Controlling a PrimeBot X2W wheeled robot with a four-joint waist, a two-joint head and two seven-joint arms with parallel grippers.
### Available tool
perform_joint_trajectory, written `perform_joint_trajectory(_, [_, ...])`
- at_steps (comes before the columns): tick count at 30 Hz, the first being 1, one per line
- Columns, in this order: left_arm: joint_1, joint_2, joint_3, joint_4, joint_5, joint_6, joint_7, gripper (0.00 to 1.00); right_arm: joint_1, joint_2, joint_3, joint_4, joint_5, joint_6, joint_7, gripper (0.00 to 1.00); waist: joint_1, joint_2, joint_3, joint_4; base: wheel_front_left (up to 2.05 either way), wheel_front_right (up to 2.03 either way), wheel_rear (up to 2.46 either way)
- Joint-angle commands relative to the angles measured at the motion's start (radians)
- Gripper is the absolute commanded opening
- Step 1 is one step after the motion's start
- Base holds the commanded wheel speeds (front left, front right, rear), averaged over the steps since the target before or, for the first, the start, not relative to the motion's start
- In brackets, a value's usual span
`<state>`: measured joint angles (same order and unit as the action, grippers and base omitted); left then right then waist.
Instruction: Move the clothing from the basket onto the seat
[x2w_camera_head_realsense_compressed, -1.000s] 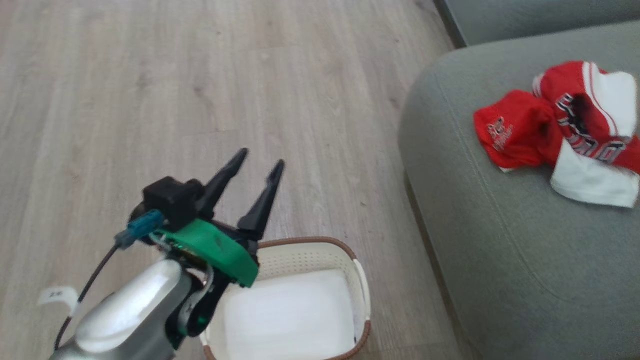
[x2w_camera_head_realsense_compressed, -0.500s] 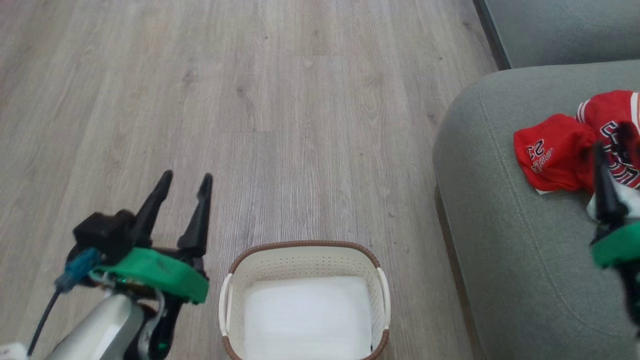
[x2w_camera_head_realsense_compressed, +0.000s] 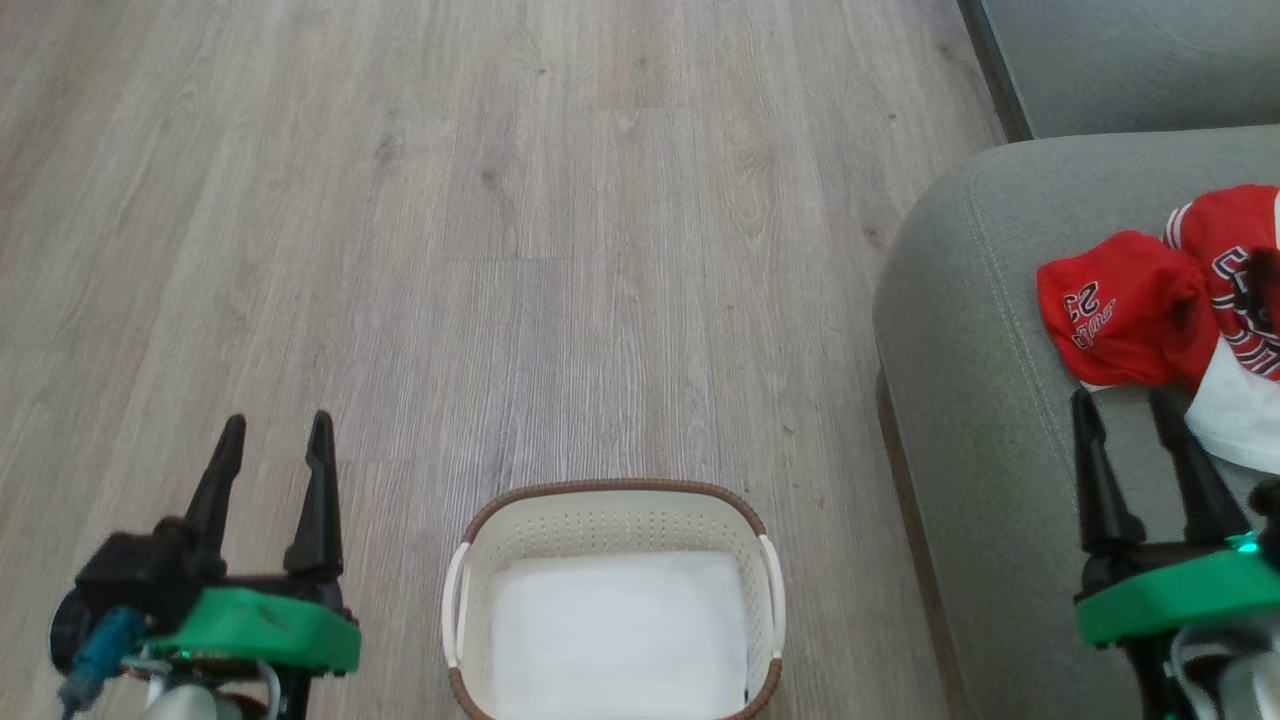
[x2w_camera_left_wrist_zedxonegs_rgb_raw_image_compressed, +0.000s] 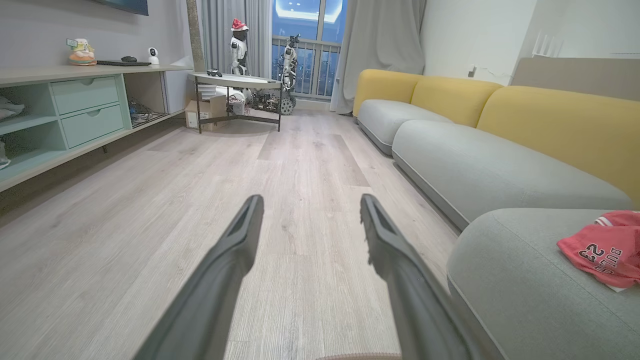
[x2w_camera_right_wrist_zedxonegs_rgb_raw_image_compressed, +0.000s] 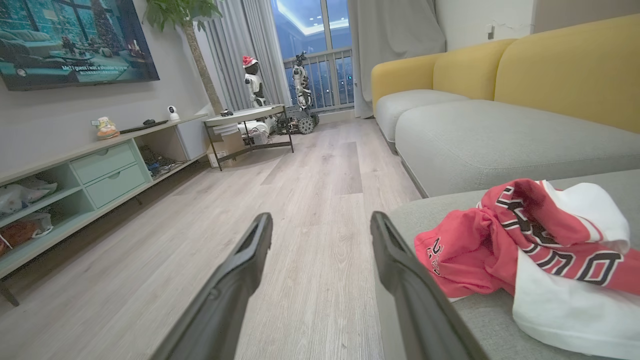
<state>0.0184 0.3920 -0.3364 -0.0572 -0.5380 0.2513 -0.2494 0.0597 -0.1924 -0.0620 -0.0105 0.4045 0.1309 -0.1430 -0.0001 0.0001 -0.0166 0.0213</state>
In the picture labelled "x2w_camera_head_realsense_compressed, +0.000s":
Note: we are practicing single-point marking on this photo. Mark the grey fabric sofa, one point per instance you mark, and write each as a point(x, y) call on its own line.
point(980, 400)

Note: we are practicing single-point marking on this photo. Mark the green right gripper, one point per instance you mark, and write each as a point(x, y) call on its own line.
point(1180, 600)

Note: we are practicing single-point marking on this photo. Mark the grey sofa seat section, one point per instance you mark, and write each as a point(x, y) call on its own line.
point(1140, 60)

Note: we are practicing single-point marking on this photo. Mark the cream basket with brown rim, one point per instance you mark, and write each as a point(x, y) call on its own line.
point(560, 530)

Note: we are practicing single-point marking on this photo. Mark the plain red printed garment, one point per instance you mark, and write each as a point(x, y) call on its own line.
point(1130, 310)

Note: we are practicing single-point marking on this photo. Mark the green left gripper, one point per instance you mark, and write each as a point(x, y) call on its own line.
point(260, 630)

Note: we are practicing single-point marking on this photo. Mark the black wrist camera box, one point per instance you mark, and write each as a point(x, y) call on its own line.
point(125, 575)
point(1268, 515)

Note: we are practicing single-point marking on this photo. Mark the red jersey with striped trim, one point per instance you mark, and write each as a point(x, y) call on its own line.
point(1235, 260)

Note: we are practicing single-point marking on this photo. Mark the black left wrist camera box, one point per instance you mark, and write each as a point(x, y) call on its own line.
point(125, 575)

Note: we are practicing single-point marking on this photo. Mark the white garment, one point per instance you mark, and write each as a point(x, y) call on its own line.
point(1245, 420)

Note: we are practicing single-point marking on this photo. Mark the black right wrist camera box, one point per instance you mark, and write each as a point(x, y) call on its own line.
point(1268, 515)

